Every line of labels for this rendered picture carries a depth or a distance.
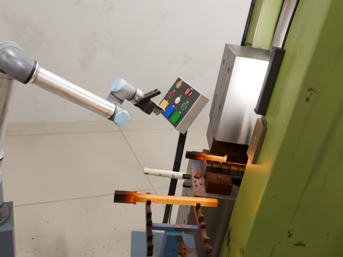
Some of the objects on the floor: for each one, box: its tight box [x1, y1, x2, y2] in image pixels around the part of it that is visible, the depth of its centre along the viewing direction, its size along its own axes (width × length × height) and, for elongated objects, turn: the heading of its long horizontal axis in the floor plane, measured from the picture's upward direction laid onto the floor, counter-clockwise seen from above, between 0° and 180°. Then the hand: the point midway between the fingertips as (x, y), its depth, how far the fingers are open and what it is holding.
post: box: [162, 132, 186, 224], centre depth 238 cm, size 4×4×108 cm
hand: (164, 109), depth 199 cm, fingers closed
